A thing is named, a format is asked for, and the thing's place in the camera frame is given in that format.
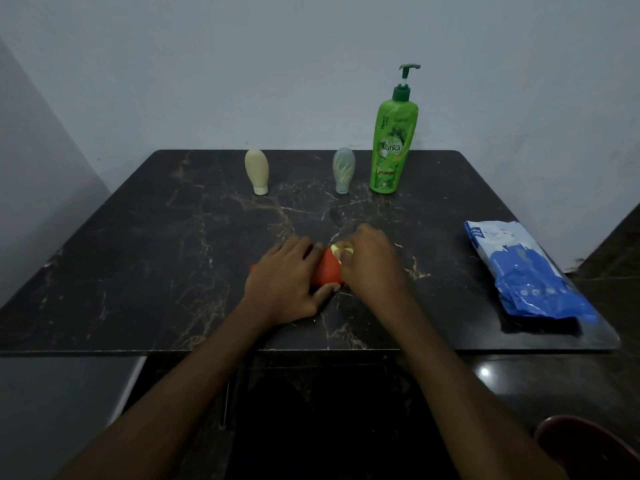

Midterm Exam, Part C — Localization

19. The pale green squeeze bottle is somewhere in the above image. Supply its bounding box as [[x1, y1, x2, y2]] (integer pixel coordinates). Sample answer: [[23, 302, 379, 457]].
[[332, 147, 356, 195]]

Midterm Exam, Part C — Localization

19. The person's left hand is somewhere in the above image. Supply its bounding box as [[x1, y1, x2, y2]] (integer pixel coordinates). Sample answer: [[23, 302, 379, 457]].
[[241, 236, 341, 327]]

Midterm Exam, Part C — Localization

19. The green pump bottle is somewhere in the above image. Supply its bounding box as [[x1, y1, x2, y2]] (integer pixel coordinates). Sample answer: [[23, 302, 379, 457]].
[[369, 64, 422, 195]]

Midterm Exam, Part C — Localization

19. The dark red chair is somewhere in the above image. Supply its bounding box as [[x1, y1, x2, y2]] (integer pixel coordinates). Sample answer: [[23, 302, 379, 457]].
[[534, 415, 640, 480]]

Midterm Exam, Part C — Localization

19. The person's right forearm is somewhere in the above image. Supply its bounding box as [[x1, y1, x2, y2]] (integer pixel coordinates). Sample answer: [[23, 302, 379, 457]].
[[372, 295, 568, 480]]

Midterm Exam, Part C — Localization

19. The person's left forearm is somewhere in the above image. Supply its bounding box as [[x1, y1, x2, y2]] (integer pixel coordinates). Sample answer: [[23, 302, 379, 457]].
[[52, 301, 276, 480]]

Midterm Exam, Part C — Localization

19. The orange squeeze bottle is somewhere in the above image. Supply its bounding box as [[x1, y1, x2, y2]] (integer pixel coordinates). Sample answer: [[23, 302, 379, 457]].
[[250, 248, 347, 287]]

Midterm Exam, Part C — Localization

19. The blue and white plastic packet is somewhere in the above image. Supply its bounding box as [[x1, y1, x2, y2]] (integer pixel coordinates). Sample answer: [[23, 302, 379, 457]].
[[463, 221, 599, 324]]

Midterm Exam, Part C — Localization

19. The cream squeeze bottle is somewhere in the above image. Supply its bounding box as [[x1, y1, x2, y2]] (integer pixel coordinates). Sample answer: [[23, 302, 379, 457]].
[[244, 149, 270, 196]]

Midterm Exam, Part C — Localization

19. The person's right hand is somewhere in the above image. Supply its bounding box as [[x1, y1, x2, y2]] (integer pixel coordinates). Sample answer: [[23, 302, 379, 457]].
[[332, 224, 412, 315]]

